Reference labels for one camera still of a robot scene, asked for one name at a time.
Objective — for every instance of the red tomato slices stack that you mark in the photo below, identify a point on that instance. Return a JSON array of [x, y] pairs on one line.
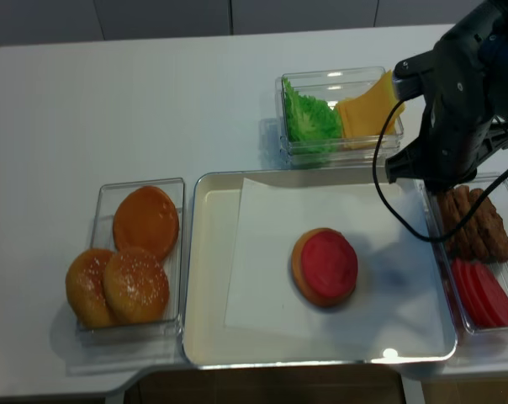
[[481, 294]]

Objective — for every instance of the sesame bun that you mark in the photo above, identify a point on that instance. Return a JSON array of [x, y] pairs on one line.
[[136, 286], [85, 292]]

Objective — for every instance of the clear patty tomato container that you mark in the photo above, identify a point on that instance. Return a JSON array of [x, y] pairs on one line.
[[460, 317]]

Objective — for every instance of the left sesame bun top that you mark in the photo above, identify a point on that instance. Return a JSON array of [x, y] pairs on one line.
[[85, 292]]

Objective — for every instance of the green lettuce leaves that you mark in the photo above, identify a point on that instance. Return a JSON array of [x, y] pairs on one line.
[[308, 118]]

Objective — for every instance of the white serving tray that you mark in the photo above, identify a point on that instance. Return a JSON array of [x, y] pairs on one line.
[[207, 341]]

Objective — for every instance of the right sesame bun top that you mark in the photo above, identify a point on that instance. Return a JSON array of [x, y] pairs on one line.
[[136, 286]]

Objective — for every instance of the clear bun container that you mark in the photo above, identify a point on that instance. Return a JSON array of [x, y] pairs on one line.
[[110, 197]]

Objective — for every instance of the plain brown bun half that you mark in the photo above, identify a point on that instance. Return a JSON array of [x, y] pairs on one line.
[[148, 219]]

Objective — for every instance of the yellow cheese slices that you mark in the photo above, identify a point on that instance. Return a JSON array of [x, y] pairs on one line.
[[365, 115]]

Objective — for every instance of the bottom bun on tray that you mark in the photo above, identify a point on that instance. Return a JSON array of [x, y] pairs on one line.
[[299, 281]]

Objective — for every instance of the clear lettuce cheese container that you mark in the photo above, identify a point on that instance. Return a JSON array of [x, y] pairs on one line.
[[332, 87]]

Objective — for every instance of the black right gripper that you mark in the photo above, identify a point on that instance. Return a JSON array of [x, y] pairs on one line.
[[464, 81]]

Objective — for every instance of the white paper sheet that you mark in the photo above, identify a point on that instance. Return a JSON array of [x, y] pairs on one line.
[[397, 303]]

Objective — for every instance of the red tomato slice on bun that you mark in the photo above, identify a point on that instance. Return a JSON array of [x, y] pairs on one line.
[[329, 264]]

